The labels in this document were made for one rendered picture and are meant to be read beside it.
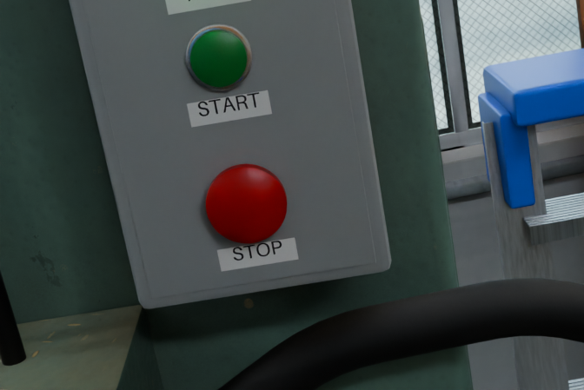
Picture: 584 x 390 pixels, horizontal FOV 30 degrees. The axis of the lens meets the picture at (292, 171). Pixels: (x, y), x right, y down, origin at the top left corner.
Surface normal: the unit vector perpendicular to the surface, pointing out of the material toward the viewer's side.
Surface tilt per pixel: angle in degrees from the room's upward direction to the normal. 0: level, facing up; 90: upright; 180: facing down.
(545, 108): 90
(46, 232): 90
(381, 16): 90
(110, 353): 0
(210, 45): 87
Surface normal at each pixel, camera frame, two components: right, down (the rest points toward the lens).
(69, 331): -0.17, -0.94
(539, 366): -0.07, 0.17
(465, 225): 0.11, 0.28
